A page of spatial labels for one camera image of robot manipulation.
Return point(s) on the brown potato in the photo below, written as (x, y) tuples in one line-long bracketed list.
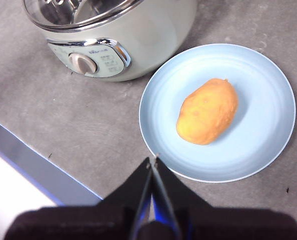
[(207, 112)]

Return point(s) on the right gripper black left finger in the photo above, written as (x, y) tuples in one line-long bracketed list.
[(88, 222)]

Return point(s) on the pale green electric steamer pot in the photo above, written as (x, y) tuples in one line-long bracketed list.
[(151, 45)]

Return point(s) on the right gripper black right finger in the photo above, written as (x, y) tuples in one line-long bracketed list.
[(226, 225)]

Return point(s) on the blue round plate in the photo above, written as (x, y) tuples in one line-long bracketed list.
[(258, 100)]

